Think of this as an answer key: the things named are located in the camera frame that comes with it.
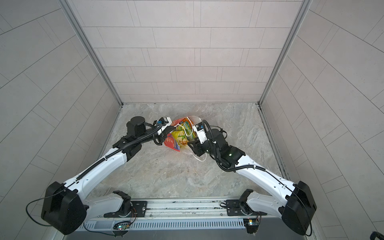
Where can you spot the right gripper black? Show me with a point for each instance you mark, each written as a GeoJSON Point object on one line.
{"type": "Point", "coordinates": [197, 148]}

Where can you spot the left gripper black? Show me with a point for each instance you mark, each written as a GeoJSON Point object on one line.
{"type": "Point", "coordinates": [167, 131]}

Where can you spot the red paper gift bag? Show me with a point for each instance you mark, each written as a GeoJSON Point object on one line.
{"type": "Point", "coordinates": [171, 143]}

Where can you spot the yellow snack packet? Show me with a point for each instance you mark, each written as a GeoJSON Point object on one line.
{"type": "Point", "coordinates": [183, 135]}

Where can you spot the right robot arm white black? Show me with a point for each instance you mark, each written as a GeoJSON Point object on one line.
{"type": "Point", "coordinates": [292, 202]}

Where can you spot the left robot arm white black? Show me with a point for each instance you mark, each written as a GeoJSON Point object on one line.
{"type": "Point", "coordinates": [66, 206]}

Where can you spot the right circuit board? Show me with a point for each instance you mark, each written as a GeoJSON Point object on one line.
{"type": "Point", "coordinates": [251, 225]}

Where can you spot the left green circuit board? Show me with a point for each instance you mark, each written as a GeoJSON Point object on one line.
{"type": "Point", "coordinates": [121, 228]}

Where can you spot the white perforated vent strip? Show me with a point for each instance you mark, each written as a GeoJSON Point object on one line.
{"type": "Point", "coordinates": [166, 224]}

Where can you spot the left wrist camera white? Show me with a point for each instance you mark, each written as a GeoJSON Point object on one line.
{"type": "Point", "coordinates": [166, 125]}

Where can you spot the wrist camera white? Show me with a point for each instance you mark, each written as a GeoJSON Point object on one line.
{"type": "Point", "coordinates": [166, 125]}
{"type": "Point", "coordinates": [200, 131]}

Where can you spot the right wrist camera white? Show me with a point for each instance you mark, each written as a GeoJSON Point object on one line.
{"type": "Point", "coordinates": [200, 131]}

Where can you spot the aluminium mounting rail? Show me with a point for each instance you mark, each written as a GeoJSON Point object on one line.
{"type": "Point", "coordinates": [184, 208]}

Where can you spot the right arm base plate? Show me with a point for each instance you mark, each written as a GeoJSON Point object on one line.
{"type": "Point", "coordinates": [237, 208]}

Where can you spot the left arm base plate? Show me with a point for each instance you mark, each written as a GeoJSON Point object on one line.
{"type": "Point", "coordinates": [129, 210]}

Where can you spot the left corner aluminium post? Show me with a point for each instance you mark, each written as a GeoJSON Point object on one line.
{"type": "Point", "coordinates": [68, 12]}

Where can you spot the corner aluminium post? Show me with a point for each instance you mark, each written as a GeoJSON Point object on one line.
{"type": "Point", "coordinates": [68, 12]}
{"type": "Point", "coordinates": [288, 42]}

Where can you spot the right corner aluminium post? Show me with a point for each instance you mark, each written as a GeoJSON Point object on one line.
{"type": "Point", "coordinates": [288, 42]}

